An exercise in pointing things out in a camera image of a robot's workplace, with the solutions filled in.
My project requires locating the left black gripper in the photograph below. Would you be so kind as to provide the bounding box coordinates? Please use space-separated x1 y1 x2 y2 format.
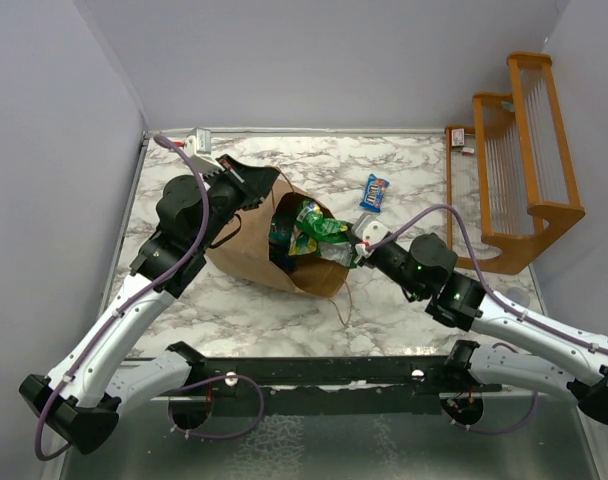
194 154 280 252

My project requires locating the brown paper bag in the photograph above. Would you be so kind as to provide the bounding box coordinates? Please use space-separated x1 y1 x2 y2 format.
207 173 349 301

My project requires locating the green candy bag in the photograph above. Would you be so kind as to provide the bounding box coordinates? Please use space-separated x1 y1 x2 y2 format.
288 199 357 269

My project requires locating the blue M&M's packet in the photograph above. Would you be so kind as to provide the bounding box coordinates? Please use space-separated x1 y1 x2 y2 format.
360 173 390 214

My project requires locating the teal Fox's candy bag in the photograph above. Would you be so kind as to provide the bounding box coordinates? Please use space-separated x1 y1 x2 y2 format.
268 213 296 274

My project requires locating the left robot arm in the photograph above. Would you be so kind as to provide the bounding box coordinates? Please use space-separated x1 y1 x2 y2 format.
19 155 279 454

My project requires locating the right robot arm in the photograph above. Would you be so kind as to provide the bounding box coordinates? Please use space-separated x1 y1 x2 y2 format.
365 232 608 426

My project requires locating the small red white box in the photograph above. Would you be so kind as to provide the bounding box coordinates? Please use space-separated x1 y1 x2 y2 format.
450 127 466 148

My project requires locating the orange wooden rack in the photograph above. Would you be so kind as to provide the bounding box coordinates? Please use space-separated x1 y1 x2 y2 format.
444 52 585 275

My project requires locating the small clear plastic cup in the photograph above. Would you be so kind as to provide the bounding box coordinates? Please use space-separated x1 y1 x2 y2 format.
505 286 530 307

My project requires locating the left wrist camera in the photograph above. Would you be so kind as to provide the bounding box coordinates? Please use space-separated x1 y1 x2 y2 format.
182 128 212 164

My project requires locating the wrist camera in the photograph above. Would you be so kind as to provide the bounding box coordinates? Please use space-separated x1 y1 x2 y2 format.
351 212 389 259
182 128 212 164

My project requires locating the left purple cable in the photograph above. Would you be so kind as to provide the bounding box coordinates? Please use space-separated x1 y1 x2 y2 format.
33 133 210 461

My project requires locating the purple cable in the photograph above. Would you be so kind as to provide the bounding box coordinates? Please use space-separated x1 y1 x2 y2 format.
33 133 210 461
368 203 608 364

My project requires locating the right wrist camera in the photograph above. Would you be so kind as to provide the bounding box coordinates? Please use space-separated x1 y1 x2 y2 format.
351 212 389 259

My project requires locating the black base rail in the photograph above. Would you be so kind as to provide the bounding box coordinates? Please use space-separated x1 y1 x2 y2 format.
167 342 499 417

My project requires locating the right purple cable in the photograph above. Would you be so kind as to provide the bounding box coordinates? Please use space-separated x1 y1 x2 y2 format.
368 203 608 364

